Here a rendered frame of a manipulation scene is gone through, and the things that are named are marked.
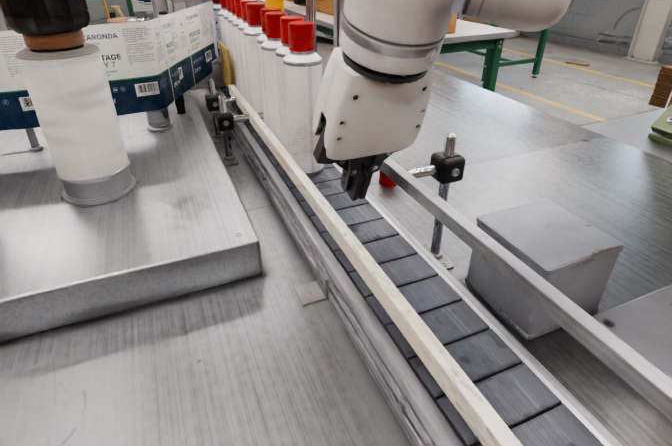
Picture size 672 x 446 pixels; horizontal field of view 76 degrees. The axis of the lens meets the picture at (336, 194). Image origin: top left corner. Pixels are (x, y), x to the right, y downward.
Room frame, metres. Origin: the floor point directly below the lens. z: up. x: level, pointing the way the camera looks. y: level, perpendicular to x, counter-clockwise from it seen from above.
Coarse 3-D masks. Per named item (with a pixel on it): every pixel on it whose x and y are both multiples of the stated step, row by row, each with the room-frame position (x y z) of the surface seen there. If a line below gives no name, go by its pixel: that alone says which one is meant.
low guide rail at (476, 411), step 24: (240, 96) 0.83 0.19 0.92; (288, 168) 0.52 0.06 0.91; (312, 192) 0.44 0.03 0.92; (336, 216) 0.39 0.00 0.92; (336, 240) 0.37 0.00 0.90; (360, 264) 0.32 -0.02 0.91; (384, 288) 0.28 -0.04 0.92; (408, 312) 0.25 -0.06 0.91; (408, 336) 0.24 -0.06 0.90; (432, 336) 0.23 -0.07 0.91; (432, 360) 0.21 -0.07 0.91; (456, 384) 0.19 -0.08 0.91; (456, 408) 0.18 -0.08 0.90; (480, 408) 0.17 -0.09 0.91; (480, 432) 0.16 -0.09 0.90; (504, 432) 0.15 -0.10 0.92
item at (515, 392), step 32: (320, 192) 0.51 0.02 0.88; (320, 224) 0.43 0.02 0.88; (352, 224) 0.43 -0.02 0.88; (384, 224) 0.43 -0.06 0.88; (384, 256) 0.37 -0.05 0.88; (416, 256) 0.37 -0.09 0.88; (416, 288) 0.32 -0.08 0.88; (448, 288) 0.32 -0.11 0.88; (384, 320) 0.28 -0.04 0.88; (448, 320) 0.28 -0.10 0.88; (480, 320) 0.28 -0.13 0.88; (448, 352) 0.24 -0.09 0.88; (480, 352) 0.24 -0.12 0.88; (512, 352) 0.24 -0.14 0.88; (480, 384) 0.21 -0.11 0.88; (512, 384) 0.21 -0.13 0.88; (544, 384) 0.21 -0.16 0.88; (448, 416) 0.19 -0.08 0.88; (512, 416) 0.19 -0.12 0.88; (544, 416) 0.19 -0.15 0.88
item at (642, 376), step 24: (384, 168) 0.43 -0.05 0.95; (408, 192) 0.38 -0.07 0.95; (432, 192) 0.36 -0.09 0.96; (456, 216) 0.32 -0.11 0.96; (480, 240) 0.28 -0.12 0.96; (504, 264) 0.26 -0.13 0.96; (528, 288) 0.23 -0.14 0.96; (552, 288) 0.23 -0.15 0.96; (552, 312) 0.21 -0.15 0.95; (576, 312) 0.20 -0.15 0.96; (576, 336) 0.19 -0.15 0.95; (600, 336) 0.18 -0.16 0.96; (600, 360) 0.18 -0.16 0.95; (624, 360) 0.17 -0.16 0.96; (648, 384) 0.15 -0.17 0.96
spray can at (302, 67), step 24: (288, 24) 0.57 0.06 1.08; (312, 24) 0.57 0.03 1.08; (312, 48) 0.57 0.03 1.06; (288, 72) 0.56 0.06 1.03; (312, 72) 0.56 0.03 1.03; (288, 96) 0.56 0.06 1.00; (312, 96) 0.56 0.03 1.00; (288, 120) 0.56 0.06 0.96; (312, 120) 0.56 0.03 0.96; (288, 144) 0.57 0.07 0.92; (312, 144) 0.56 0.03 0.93; (312, 168) 0.56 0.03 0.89
